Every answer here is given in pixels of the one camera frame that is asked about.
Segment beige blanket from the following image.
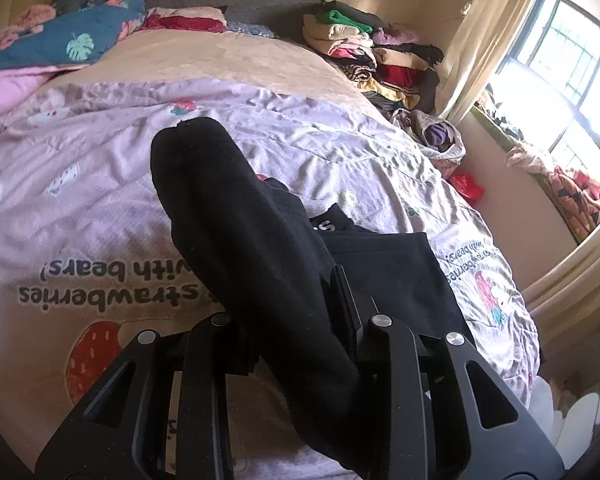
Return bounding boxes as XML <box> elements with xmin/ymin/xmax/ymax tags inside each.
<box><xmin>55</xmin><ymin>30</ymin><xmax>381</xmax><ymax>117</ymax></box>

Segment orange patterned cloth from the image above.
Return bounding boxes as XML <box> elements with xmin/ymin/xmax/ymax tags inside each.
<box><xmin>549</xmin><ymin>164</ymin><xmax>600</xmax><ymax>244</ymax></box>

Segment black sock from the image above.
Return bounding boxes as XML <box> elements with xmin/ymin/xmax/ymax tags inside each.
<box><xmin>150</xmin><ymin>116</ymin><xmax>381</xmax><ymax>480</ymax></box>

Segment red plastic bag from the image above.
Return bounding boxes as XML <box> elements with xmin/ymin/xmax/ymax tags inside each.
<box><xmin>447</xmin><ymin>172</ymin><xmax>486</xmax><ymax>207</ymax></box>

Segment cream curtain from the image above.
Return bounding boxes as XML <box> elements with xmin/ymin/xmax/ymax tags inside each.
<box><xmin>521</xmin><ymin>214</ymin><xmax>600</xmax><ymax>332</ymax></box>
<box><xmin>431</xmin><ymin>0</ymin><xmax>552</xmax><ymax>122</ymax></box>

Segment red and cream folded cloth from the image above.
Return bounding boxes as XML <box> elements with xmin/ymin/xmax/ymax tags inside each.
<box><xmin>140</xmin><ymin>6</ymin><xmax>229</xmax><ymax>34</ymax></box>

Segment blue patterned cloth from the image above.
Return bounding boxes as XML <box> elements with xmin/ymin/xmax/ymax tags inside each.
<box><xmin>227</xmin><ymin>20</ymin><xmax>277</xmax><ymax>39</ymax></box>

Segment pale pink cloth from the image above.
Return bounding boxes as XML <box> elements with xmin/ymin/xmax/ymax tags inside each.
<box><xmin>504</xmin><ymin>141</ymin><xmax>557</xmax><ymax>174</ymax></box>

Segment barred window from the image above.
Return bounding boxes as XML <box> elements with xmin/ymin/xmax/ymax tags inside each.
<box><xmin>489</xmin><ymin>0</ymin><xmax>600</xmax><ymax>182</ymax></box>

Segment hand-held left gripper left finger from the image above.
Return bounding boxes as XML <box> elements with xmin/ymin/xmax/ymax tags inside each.
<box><xmin>34</xmin><ymin>311</ymin><xmax>243</xmax><ymax>480</ymax></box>

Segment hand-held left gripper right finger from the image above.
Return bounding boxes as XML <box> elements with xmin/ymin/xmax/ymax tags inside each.
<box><xmin>329</xmin><ymin>262</ymin><xmax>567</xmax><ymax>480</ymax></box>

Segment pile of folded clothes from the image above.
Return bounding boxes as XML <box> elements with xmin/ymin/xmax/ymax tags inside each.
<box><xmin>301</xmin><ymin>2</ymin><xmax>446</xmax><ymax>114</ymax></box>

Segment blue leaf print pillow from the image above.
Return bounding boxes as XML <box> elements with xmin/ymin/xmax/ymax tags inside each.
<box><xmin>0</xmin><ymin>0</ymin><xmax>147</xmax><ymax>74</ymax></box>

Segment dark clothes on sill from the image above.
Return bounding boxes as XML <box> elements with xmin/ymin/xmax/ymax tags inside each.
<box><xmin>474</xmin><ymin>89</ymin><xmax>527</xmax><ymax>142</ymax></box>

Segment pink printed blanket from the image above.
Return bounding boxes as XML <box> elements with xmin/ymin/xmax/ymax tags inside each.
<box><xmin>0</xmin><ymin>82</ymin><xmax>541</xmax><ymax>480</ymax></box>

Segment bag with purple cloth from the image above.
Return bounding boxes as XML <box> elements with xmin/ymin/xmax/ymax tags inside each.
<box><xmin>391</xmin><ymin>108</ymin><xmax>469</xmax><ymax>181</ymax></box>

